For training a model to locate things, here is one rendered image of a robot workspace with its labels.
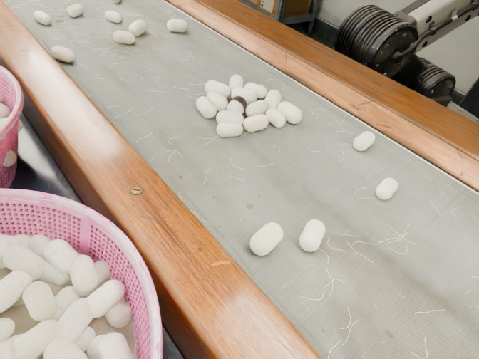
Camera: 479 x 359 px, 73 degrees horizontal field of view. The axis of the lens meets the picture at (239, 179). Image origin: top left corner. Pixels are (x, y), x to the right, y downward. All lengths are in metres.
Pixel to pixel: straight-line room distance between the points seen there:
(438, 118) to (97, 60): 0.50
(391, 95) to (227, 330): 0.42
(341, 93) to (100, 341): 0.43
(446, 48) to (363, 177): 2.19
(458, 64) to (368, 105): 2.04
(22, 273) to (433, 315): 0.32
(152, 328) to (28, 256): 0.12
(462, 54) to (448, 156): 2.06
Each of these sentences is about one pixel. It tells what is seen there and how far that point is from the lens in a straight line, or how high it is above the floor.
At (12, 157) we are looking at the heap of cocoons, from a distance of 0.42.
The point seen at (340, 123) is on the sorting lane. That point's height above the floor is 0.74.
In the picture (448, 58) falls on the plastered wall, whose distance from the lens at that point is 2.56.
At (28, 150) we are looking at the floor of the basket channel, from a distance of 0.51.
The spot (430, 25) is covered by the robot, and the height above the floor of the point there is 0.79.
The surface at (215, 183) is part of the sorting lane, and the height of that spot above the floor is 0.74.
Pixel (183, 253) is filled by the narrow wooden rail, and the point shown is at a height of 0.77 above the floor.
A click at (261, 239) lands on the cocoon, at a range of 0.28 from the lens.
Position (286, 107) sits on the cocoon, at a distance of 0.44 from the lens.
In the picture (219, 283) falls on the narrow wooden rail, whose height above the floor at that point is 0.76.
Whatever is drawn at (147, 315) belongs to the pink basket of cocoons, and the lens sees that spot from 0.24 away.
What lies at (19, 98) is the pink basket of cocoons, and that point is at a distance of 0.43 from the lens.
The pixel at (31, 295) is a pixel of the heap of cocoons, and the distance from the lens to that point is 0.29.
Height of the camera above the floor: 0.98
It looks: 44 degrees down
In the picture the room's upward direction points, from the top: 10 degrees clockwise
